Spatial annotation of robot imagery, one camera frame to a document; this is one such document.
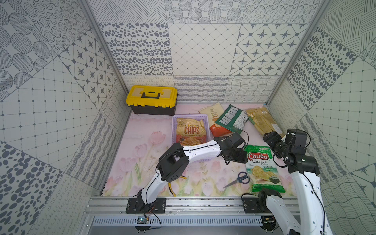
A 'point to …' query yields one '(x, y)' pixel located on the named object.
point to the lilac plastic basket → (205, 117)
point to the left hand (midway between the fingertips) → (246, 158)
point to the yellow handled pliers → (169, 185)
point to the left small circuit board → (142, 220)
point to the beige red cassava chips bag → (214, 112)
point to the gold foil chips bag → (263, 122)
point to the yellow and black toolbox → (152, 100)
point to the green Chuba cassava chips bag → (263, 172)
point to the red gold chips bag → (190, 131)
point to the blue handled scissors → (242, 177)
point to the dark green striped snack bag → (233, 119)
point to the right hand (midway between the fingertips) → (268, 140)
